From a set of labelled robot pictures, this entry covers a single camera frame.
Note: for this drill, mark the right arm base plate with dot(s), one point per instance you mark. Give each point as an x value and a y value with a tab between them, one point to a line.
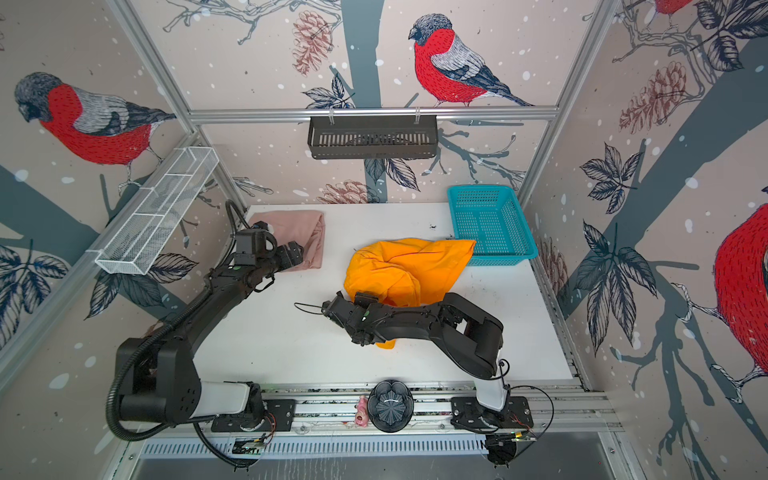
467	414

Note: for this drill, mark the orange shorts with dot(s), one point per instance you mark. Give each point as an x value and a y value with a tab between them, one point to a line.
409	272

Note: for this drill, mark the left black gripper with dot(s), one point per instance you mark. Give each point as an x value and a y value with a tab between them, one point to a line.
287	260

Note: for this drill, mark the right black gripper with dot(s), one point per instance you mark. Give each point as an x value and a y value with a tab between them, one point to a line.
366	299

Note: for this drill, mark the black hanging shelf basket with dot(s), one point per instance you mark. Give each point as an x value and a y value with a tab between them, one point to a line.
373	137

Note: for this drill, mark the black round flower-shaped bowl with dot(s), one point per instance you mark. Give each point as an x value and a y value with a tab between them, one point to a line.
390	406

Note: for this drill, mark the small pink toy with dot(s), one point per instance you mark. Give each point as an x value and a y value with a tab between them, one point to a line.
361	414

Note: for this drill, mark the pink shorts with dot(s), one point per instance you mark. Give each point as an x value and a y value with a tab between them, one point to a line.
305	227

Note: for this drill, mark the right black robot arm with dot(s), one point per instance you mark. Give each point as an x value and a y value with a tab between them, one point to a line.
465	333

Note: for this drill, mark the white wire mesh basket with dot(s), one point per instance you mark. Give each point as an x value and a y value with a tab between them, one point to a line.
162	204

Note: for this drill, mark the teal plastic basket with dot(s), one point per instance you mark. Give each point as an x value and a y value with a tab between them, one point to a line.
491	216

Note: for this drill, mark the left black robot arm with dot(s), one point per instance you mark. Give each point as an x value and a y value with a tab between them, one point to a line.
156	385

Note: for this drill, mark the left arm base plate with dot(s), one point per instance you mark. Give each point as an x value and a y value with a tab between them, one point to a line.
276	416

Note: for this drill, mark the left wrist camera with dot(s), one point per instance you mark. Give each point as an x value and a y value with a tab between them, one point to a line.
254	245

